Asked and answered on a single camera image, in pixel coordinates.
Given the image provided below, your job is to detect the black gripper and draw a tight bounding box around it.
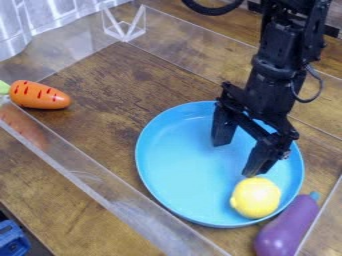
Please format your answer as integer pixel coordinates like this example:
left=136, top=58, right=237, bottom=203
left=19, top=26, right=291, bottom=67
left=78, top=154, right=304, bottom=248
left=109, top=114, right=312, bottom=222
left=212, top=56, right=308, bottom=177

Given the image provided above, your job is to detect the yellow toy lemon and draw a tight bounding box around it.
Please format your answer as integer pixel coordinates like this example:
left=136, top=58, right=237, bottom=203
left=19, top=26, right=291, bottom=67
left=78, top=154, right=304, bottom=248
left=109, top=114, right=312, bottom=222
left=230, top=177, right=282, bottom=219

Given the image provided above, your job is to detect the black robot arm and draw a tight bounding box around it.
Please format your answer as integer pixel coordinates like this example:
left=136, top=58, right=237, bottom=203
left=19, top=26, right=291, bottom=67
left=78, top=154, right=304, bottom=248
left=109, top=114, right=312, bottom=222
left=212, top=0, right=332, bottom=177

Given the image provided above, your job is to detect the blue round tray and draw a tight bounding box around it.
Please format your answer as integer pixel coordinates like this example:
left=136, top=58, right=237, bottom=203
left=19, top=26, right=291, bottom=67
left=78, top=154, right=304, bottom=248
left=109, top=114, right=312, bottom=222
left=134, top=100, right=307, bottom=229

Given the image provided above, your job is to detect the purple toy eggplant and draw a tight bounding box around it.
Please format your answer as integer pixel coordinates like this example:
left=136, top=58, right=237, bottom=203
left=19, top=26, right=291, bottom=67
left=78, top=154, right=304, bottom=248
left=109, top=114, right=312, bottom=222
left=254, top=191, right=321, bottom=256

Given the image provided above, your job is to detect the orange toy carrot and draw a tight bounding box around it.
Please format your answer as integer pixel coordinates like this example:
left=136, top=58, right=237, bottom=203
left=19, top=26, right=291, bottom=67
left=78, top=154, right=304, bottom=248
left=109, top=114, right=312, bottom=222
left=10, top=80, right=71, bottom=110

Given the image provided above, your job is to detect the white checkered curtain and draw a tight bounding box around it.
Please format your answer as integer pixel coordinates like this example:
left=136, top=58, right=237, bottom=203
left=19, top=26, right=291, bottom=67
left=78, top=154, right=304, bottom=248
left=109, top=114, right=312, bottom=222
left=0, top=0, right=132, bottom=61

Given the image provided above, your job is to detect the blue plastic object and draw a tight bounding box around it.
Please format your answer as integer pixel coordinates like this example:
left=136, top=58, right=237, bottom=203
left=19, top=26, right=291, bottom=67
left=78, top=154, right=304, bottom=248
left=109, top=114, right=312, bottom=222
left=0, top=220, right=31, bottom=256

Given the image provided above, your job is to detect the black cable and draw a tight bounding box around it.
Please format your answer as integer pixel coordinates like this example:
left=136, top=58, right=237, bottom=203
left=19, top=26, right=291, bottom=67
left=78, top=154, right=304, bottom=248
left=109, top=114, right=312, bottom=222
left=291, top=63, right=325, bottom=104

